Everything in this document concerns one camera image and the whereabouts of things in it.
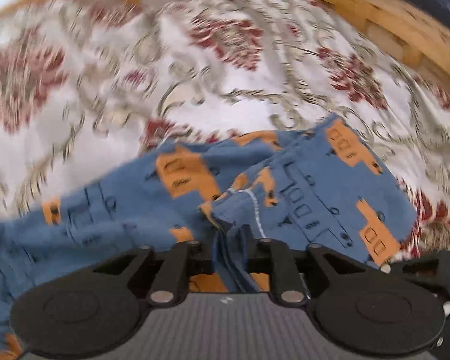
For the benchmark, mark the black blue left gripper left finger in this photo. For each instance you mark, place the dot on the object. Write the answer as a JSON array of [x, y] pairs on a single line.
[[95, 309]]

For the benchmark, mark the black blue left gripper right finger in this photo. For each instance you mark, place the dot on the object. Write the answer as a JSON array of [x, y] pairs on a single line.
[[356, 307]]

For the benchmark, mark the blue pants with orange print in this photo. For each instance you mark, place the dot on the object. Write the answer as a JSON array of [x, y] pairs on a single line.
[[322, 186]]

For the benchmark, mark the white floral bed sheet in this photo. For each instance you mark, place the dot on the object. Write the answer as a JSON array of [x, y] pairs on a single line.
[[86, 85]]

